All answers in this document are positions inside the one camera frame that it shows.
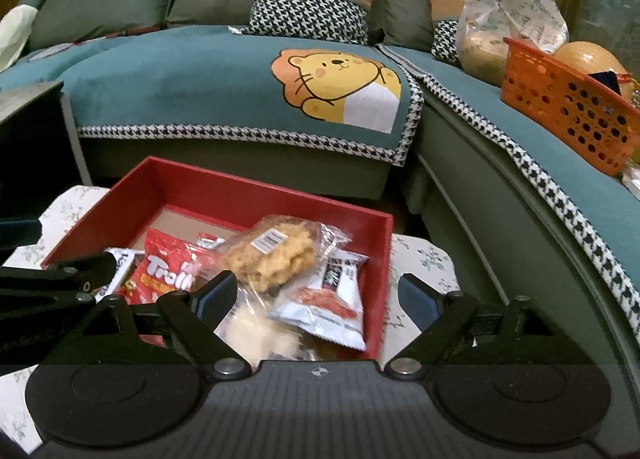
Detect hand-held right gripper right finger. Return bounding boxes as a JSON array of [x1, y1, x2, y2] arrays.
[[382, 274, 593, 381]]

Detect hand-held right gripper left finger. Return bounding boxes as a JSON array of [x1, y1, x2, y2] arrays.
[[47, 270, 252, 381]]

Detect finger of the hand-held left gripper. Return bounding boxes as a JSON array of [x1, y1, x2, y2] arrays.
[[40, 250, 121, 297], [0, 218, 43, 244]]

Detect white wafer packet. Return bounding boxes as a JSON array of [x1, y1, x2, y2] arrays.
[[95, 247, 147, 302]]

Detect clear bag of white puffs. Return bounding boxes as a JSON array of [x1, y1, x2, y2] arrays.
[[215, 284, 306, 365]]

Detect red and white gummy packet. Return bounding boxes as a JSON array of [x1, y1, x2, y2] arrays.
[[122, 229, 226, 307]]

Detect clear bag of yellow cookies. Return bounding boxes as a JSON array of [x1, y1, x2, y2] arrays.
[[217, 214, 353, 297]]

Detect white and black snack packet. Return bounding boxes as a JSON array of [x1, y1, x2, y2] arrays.
[[267, 248, 371, 352]]

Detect red cardboard box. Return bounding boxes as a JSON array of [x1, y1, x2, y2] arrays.
[[40, 155, 396, 362]]

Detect floral tablecloth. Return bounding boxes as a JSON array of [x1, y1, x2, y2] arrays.
[[0, 184, 461, 450]]

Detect dark side cabinet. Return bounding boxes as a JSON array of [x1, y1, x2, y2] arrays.
[[0, 80, 93, 240]]

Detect pale green cloth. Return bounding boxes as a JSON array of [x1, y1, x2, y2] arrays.
[[0, 5, 38, 72]]

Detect plain teal houndstooth-trim sofa cover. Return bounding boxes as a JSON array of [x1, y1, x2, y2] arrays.
[[377, 41, 640, 335]]

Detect teal lion print sofa cover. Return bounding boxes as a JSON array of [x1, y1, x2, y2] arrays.
[[0, 24, 426, 167]]

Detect orange plastic basket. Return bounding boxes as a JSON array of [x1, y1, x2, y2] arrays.
[[500, 37, 640, 177]]

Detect plastic bag with tan contents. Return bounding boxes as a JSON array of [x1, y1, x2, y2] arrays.
[[456, 0, 513, 87]]

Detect small houndstooth orange cushion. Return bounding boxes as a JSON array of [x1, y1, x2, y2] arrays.
[[429, 0, 468, 67]]

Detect dark blue pouch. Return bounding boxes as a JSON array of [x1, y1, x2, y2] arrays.
[[587, 70, 631, 100]]

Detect tan pumpkin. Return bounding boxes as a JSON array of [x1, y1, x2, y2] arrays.
[[552, 41, 633, 100]]

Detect clear printed plastic bag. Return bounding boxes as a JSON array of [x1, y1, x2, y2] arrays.
[[494, 0, 571, 54]]

